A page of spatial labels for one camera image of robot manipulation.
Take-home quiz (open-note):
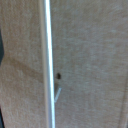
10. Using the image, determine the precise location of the silver drawer handle bar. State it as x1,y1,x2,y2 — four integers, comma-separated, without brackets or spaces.
37,0,63,128

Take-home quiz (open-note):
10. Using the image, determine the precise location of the brown drawer front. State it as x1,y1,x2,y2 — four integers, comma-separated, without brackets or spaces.
0,0,128,128

